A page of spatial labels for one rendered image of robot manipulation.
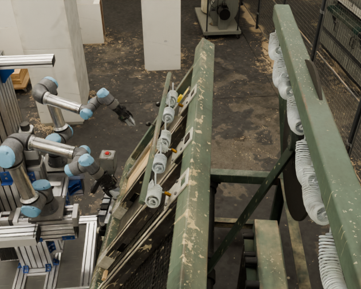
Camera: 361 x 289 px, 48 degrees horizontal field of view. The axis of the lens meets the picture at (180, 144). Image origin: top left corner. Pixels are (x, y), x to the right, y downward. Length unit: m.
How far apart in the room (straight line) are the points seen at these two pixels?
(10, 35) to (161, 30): 2.33
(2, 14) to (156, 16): 2.30
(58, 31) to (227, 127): 2.37
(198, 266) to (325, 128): 0.69
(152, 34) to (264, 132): 2.37
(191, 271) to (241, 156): 3.63
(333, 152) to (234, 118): 4.15
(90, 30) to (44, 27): 2.87
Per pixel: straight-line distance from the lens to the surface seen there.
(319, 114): 1.69
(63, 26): 4.95
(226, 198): 4.39
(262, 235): 1.70
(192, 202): 1.58
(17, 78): 6.51
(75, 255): 3.72
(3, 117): 2.70
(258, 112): 5.77
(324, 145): 1.53
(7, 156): 2.46
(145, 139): 3.32
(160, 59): 6.69
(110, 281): 2.27
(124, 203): 2.86
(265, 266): 1.61
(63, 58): 5.11
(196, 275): 1.39
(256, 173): 3.52
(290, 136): 2.09
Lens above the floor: 3.08
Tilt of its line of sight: 37 degrees down
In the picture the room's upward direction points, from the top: straight up
